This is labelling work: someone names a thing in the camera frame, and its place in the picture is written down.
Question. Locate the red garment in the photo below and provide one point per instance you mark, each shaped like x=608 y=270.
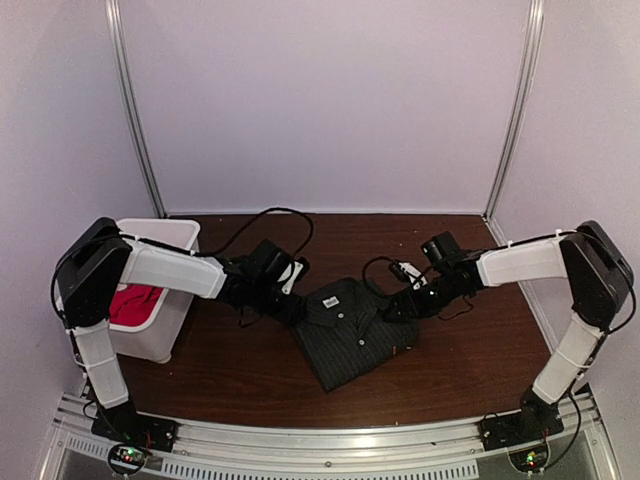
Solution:
x=133 y=305

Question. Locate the left aluminium frame post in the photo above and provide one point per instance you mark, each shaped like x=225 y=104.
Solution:
x=132 y=113

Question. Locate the front aluminium rail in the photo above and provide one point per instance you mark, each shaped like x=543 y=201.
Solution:
x=203 y=450

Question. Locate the left round circuit board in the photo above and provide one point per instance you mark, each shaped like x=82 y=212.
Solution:
x=126 y=460

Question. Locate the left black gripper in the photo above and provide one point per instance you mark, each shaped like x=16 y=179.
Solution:
x=287 y=314

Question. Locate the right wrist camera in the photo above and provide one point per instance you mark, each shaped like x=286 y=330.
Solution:
x=409 y=274

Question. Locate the right aluminium frame post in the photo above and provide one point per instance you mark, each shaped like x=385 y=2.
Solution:
x=529 y=60

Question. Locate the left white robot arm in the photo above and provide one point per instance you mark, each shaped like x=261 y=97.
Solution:
x=239 y=282

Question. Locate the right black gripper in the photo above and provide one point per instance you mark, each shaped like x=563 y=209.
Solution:
x=417 y=311

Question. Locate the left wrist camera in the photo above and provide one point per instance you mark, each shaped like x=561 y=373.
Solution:
x=293 y=273

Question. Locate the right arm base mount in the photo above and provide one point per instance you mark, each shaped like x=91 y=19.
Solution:
x=532 y=422

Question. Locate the dark pinstriped shirt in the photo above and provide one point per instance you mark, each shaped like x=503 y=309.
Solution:
x=344 y=336

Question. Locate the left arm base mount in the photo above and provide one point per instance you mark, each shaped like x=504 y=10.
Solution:
x=125 y=424

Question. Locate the right round circuit board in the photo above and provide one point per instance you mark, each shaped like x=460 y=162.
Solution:
x=529 y=460

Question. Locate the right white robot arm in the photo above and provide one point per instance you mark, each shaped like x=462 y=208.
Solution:
x=599 y=278

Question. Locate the white plastic laundry bin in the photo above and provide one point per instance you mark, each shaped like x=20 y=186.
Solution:
x=155 y=320

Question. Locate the round circuit board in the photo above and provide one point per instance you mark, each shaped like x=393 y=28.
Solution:
x=126 y=460
x=529 y=460

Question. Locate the aluminium frame post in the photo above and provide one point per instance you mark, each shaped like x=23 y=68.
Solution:
x=132 y=113
x=529 y=60

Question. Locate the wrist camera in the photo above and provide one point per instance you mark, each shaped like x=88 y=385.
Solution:
x=409 y=274
x=293 y=273

